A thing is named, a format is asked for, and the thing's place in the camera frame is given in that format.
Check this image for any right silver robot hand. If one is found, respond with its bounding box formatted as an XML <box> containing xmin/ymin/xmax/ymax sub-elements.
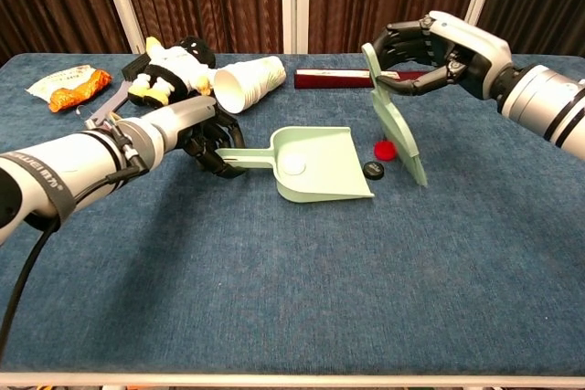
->
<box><xmin>372</xmin><ymin>10</ymin><xmax>513</xmax><ymax>101</ymax></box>

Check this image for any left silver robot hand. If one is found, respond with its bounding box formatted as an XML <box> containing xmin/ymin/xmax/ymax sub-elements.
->
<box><xmin>154</xmin><ymin>96</ymin><xmax>249</xmax><ymax>180</ymax></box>

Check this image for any mint green hand brush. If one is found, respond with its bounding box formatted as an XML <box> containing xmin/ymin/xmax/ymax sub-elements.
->
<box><xmin>360</xmin><ymin>41</ymin><xmax>429</xmax><ymax>188</ymax></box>

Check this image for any white bottle cap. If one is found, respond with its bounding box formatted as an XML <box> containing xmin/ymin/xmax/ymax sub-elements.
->
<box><xmin>282</xmin><ymin>153</ymin><xmax>306</xmax><ymax>176</ymax></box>

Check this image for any red bottle cap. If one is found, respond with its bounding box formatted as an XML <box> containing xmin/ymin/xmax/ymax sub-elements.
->
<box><xmin>374</xmin><ymin>138</ymin><xmax>398</xmax><ymax>162</ymax></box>

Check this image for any mint green dustpan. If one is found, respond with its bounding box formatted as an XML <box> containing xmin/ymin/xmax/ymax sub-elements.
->
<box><xmin>214</xmin><ymin>126</ymin><xmax>376</xmax><ymax>205</ymax></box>

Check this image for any black bottle cap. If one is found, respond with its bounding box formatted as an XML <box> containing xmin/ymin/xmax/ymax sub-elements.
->
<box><xmin>362</xmin><ymin>160</ymin><xmax>385</xmax><ymax>180</ymax></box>

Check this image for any black and white plush toy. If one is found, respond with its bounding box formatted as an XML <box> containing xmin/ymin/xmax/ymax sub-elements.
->
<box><xmin>126</xmin><ymin>36</ymin><xmax>217</xmax><ymax>107</ymax></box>

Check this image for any stack of white paper cups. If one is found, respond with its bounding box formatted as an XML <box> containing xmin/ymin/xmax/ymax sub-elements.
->
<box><xmin>213</xmin><ymin>55</ymin><xmax>288</xmax><ymax>115</ymax></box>

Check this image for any white and orange snack packet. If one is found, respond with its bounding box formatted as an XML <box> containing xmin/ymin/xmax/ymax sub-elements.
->
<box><xmin>25</xmin><ymin>64</ymin><xmax>113</xmax><ymax>113</ymax></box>

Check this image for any dark red folding fan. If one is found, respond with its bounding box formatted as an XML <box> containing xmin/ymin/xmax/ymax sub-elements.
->
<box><xmin>293</xmin><ymin>69</ymin><xmax>433</xmax><ymax>90</ymax></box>

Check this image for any blue fabric table cover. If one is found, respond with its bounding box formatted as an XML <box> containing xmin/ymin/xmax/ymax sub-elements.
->
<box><xmin>0</xmin><ymin>52</ymin><xmax>585</xmax><ymax>377</ymax></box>

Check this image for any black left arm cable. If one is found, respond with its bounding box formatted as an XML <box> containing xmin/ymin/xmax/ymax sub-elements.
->
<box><xmin>0</xmin><ymin>216</ymin><xmax>61</xmax><ymax>359</ymax></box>

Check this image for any white table frame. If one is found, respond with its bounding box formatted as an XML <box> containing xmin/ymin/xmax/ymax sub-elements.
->
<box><xmin>0</xmin><ymin>371</ymin><xmax>585</xmax><ymax>389</ymax></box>

